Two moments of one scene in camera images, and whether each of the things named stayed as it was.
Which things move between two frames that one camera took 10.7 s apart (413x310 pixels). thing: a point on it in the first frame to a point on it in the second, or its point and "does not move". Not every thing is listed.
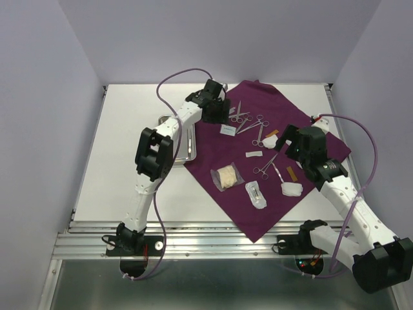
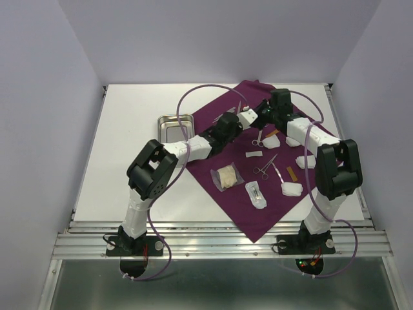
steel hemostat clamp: x=264 y=175 does not move
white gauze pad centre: x=270 y=142 does not move
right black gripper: x=289 y=134 to x=263 y=103
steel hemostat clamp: x=256 y=143 does not move
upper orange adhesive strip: x=273 y=133 does not move
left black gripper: x=222 y=117 to x=239 y=129
